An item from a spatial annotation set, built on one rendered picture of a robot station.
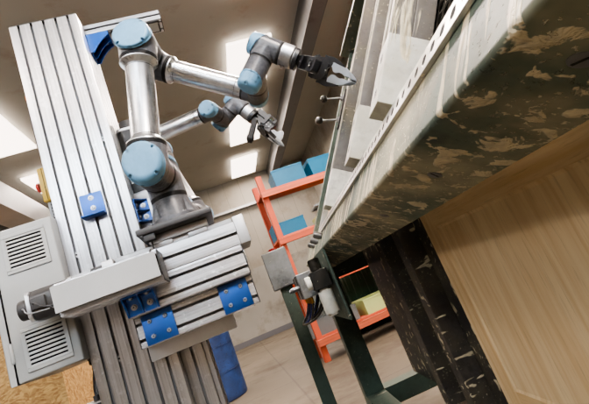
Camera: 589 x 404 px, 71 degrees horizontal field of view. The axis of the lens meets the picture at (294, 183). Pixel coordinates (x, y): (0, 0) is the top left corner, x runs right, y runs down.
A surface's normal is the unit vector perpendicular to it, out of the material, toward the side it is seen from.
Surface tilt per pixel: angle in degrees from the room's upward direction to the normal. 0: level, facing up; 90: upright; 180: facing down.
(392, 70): 90
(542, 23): 146
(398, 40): 90
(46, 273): 90
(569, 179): 90
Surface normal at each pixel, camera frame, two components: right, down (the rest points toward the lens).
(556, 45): -0.21, 0.94
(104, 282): 0.13, -0.30
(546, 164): -0.93, 0.34
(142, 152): 0.02, -0.13
